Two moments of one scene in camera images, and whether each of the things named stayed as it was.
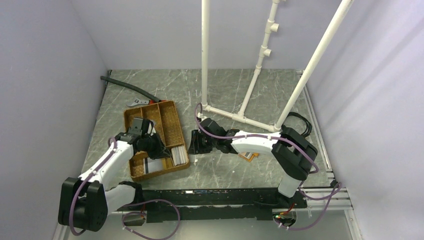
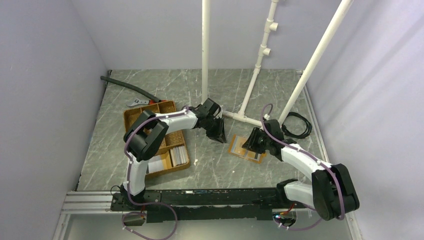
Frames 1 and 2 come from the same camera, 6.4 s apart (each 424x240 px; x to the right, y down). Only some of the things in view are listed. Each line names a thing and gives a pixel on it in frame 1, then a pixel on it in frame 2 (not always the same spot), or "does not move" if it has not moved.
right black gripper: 195,146 → 250,144
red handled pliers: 138,102 does not move
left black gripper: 161,151 → 219,135
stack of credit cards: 179,155 does not move
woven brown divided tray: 168,126 does not move
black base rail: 252,204 does not move
